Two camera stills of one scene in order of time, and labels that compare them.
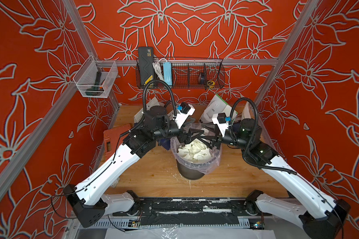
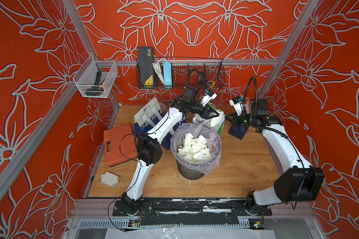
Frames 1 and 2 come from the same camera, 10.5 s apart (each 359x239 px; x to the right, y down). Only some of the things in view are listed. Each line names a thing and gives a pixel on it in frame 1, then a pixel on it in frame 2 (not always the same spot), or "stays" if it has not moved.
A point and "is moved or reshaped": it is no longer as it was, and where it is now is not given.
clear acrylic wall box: [95, 78] stays
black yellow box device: [145, 64] stays
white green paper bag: [217, 105] is moved or reshaped
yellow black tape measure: [211, 83] stays
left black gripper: [189, 139] -> [208, 112]
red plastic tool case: [113, 139] stays
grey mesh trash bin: [189, 174] stays
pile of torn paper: [196, 152] stays
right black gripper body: [222, 140] -> [244, 119]
